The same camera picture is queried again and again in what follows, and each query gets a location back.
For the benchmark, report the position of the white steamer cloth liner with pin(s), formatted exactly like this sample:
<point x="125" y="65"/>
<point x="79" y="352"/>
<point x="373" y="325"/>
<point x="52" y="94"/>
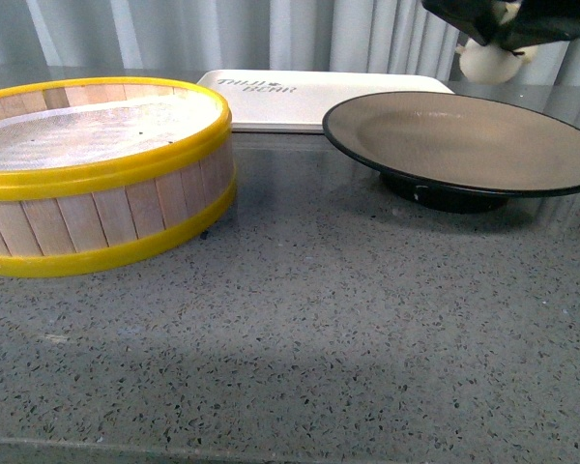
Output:
<point x="101" y="131"/>

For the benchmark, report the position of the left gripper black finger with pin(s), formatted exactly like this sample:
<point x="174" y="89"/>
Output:
<point x="478" y="19"/>
<point x="541" y="22"/>

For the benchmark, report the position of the white rectangular serving tray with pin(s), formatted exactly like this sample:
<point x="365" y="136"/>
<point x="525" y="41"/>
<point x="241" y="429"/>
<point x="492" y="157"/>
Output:
<point x="296" y="101"/>

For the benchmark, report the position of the beige plate with black rim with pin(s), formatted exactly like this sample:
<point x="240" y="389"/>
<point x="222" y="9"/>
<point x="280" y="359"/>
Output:
<point x="456" y="153"/>

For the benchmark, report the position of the yellow-rimmed bamboo steamer basket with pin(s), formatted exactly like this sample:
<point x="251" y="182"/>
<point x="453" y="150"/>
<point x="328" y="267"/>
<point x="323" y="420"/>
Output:
<point x="92" y="217"/>

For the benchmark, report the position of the grey pleated curtain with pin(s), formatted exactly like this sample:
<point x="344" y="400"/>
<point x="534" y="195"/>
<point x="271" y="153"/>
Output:
<point x="338" y="36"/>

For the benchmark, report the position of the white steamed bun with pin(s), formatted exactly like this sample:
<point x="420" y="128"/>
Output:
<point x="491" y="64"/>

